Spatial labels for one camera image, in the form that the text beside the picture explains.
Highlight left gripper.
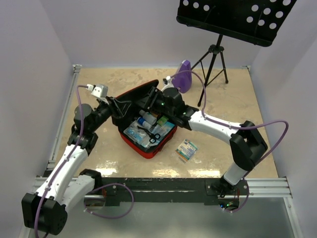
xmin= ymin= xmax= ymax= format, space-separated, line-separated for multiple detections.
xmin=90 ymin=96 xmax=131 ymax=132

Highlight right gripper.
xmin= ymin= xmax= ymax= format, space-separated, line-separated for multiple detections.
xmin=136 ymin=87 xmax=176 ymax=117

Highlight small blue label bottle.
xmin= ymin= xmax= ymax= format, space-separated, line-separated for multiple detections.
xmin=137 ymin=117 xmax=152 ymax=130

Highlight green small box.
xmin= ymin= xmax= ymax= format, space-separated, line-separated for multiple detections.
xmin=157 ymin=116 xmax=168 ymax=126

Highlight red black medicine case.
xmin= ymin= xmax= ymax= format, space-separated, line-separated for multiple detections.
xmin=112 ymin=79 xmax=177 ymax=159

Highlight blue pouch packet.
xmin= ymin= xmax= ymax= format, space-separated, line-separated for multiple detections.
xmin=152 ymin=121 xmax=175 ymax=139

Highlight white gauze packet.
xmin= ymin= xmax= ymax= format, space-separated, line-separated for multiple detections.
xmin=140 ymin=139 xmax=153 ymax=148

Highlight black handled scissors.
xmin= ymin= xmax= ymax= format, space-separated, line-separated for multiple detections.
xmin=137 ymin=126 xmax=160 ymax=144

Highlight bandage packets pile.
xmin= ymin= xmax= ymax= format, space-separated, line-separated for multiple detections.
xmin=175 ymin=139 xmax=198 ymax=163

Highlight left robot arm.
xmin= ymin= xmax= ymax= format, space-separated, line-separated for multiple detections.
xmin=21 ymin=97 xmax=131 ymax=237

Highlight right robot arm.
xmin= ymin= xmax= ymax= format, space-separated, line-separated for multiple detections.
xmin=145 ymin=87 xmax=267 ymax=195

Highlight purple metronome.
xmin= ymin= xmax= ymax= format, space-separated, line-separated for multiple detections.
xmin=172 ymin=60 xmax=192 ymax=94

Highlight black music stand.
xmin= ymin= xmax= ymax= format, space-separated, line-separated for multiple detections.
xmin=175 ymin=0 xmax=297 ymax=108

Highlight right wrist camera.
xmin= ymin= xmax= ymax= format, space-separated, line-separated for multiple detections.
xmin=161 ymin=76 xmax=174 ymax=92

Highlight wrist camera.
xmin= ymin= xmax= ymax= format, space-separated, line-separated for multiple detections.
xmin=87 ymin=84 xmax=108 ymax=102
xmin=161 ymin=76 xmax=174 ymax=92

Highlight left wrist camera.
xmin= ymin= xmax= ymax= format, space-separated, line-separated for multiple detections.
xmin=87 ymin=84 xmax=108 ymax=102

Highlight aluminium frame rail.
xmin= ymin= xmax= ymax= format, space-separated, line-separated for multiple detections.
xmin=18 ymin=64 xmax=82 ymax=238

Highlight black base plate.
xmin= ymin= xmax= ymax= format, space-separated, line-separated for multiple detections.
xmin=88 ymin=178 xmax=249 ymax=206

